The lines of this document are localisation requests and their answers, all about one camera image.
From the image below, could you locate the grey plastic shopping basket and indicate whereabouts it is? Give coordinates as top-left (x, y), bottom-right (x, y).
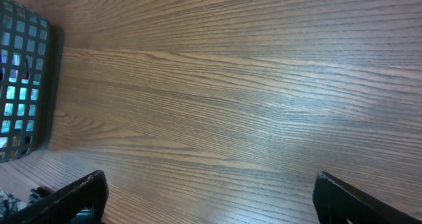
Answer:
top-left (1, 0), bottom-right (65, 163)

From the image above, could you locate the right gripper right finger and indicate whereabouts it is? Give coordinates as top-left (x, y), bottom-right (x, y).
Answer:
top-left (313, 171), bottom-right (421, 224)

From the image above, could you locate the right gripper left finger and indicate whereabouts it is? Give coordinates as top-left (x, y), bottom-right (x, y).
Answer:
top-left (1, 170), bottom-right (109, 224)

